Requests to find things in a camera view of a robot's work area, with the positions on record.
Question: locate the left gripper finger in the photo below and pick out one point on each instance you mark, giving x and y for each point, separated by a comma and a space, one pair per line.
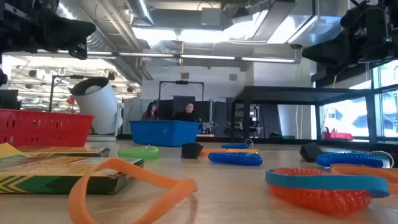
77, 29
79, 51

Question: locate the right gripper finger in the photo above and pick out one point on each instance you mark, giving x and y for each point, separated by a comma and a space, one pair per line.
329, 49

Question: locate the yellow green crayon box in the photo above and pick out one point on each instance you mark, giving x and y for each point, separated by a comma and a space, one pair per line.
46, 174
77, 152

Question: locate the black silicone wristband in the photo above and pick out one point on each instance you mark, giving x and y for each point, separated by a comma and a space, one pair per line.
311, 152
191, 151

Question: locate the orange silicone wristband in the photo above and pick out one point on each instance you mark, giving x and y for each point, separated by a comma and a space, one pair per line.
357, 169
183, 188

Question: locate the blue silicone wristband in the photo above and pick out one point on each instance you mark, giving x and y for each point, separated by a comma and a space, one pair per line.
326, 180

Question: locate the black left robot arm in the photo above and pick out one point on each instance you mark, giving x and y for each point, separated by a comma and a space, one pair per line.
12, 18

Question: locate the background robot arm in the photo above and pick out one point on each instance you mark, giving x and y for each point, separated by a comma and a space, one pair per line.
207, 127

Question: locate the red hanging object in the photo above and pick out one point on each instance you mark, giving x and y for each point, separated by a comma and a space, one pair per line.
71, 100

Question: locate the black mesh metal shelf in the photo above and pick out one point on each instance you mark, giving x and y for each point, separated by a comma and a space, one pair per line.
295, 93

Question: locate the dark monitor screen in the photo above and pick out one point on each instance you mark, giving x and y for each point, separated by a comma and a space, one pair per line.
9, 99

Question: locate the red plastic basket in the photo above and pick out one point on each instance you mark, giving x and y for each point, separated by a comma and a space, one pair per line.
46, 127

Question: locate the grey cloth cover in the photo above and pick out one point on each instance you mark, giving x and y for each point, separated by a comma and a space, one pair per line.
133, 115

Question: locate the red background tray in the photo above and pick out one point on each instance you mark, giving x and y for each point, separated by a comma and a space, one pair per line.
338, 136

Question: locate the person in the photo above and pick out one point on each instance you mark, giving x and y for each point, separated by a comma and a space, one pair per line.
150, 113
186, 115

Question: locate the black partition panels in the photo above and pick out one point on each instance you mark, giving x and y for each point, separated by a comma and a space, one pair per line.
166, 109

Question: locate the blue plastic basket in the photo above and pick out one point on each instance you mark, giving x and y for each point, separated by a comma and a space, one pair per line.
164, 133

